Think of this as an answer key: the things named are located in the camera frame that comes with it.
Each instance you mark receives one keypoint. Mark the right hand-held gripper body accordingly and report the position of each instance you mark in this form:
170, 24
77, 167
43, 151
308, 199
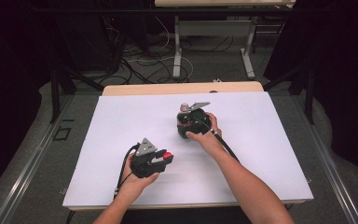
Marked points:
199, 119

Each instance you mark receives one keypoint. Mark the aluminium floor rail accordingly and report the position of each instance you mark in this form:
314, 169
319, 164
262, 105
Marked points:
326, 161
28, 168

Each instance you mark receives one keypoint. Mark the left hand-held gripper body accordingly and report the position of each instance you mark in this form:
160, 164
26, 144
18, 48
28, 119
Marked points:
146, 161

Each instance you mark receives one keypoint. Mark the black curtain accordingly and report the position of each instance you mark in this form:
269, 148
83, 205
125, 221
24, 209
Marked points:
9, 77
345, 77

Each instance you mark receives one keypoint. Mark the wooden table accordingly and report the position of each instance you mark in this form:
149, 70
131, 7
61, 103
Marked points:
167, 88

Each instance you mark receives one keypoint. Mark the dark drink bottle red label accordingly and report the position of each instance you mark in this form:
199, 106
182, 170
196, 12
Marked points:
182, 124

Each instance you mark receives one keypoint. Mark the black metal stand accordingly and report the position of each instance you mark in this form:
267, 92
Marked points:
308, 93
55, 93

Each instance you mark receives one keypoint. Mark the person's right hand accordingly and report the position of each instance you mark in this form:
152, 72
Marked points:
209, 140

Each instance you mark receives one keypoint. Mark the floor socket plate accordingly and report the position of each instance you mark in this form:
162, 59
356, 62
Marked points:
62, 133

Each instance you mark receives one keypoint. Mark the white-framed desk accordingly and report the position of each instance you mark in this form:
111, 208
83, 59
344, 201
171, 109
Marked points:
213, 28

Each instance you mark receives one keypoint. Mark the red bottle cap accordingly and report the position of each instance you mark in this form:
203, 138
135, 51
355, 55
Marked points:
167, 155

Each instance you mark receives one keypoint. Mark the person's left hand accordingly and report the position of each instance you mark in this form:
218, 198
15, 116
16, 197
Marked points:
136, 183

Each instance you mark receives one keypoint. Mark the white table sheet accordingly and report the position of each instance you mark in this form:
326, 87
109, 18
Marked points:
245, 140

